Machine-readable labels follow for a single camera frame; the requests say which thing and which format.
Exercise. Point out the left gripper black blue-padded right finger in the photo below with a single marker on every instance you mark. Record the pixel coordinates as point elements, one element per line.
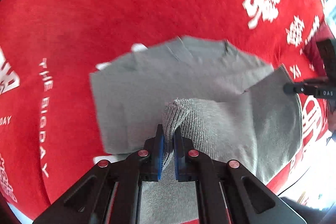
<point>227,192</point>

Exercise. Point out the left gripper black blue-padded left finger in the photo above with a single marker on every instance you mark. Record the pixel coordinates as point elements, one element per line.
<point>110,192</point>

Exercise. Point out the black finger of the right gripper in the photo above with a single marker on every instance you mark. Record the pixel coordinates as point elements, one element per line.
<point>317,88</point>

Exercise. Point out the grey knit sweater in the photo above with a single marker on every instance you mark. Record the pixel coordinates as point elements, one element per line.
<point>229,103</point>

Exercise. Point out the red blanket with white print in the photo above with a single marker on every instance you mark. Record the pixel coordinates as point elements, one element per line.
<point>50,136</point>

